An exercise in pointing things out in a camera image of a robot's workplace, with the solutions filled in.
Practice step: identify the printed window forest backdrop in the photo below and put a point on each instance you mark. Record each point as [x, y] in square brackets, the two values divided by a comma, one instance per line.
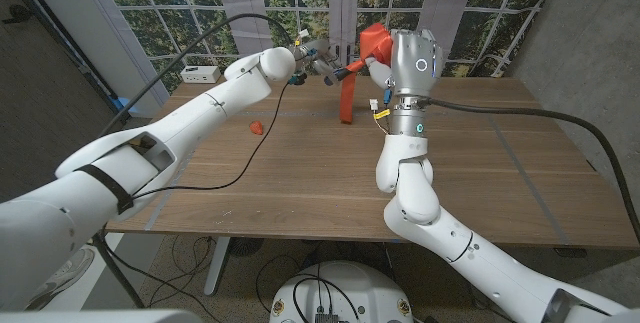
[300, 3]

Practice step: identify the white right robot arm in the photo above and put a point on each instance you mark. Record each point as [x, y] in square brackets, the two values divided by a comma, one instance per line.
[450, 223]

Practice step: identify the white robot torso base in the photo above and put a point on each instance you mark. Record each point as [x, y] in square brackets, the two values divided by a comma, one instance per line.
[360, 288]

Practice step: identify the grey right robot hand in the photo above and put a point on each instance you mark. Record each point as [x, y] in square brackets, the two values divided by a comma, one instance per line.
[415, 65]

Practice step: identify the white table leg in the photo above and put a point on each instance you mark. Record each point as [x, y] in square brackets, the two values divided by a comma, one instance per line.
[217, 265]

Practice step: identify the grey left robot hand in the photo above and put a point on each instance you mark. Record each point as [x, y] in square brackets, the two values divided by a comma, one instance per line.
[315, 53]

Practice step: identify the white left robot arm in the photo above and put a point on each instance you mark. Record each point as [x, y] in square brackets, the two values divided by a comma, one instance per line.
[130, 168]

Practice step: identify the grey white sneaker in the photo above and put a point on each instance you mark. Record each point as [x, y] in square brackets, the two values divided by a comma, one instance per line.
[65, 275]

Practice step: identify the black round ribbed disc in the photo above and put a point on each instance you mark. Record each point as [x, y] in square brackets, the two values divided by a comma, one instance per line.
[246, 246]

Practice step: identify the orange satin ribbon roll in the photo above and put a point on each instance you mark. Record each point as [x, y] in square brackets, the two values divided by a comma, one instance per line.
[377, 43]

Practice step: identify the small orange plastic piece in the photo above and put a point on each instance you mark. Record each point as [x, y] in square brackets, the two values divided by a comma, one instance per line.
[256, 127]

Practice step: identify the small blue floor object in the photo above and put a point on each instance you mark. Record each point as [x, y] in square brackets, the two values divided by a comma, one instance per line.
[122, 105]

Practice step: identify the white power strip box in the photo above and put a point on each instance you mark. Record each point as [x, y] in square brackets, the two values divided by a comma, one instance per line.
[200, 74]

